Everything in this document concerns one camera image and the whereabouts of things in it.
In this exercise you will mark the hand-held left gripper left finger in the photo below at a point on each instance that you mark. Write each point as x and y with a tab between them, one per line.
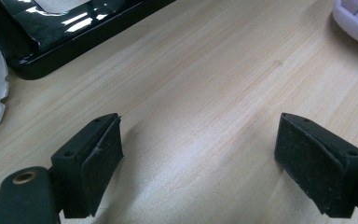
80	161

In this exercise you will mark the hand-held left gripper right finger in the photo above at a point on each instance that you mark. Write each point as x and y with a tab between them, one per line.
317	161

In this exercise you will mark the red and black shoe rack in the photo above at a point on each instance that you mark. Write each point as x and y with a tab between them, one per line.
43	40

